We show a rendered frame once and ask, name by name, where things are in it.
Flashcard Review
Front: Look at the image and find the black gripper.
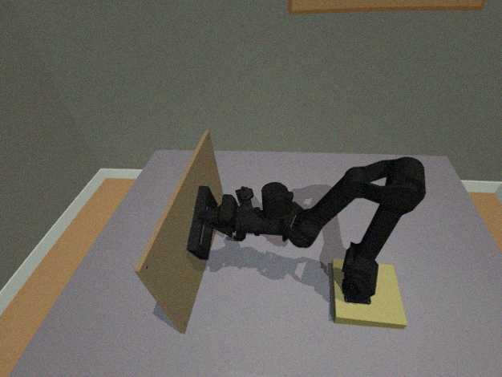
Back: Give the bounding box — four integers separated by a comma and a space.
197, 194, 264, 241

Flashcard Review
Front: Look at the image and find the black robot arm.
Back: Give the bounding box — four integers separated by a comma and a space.
261, 156, 426, 305

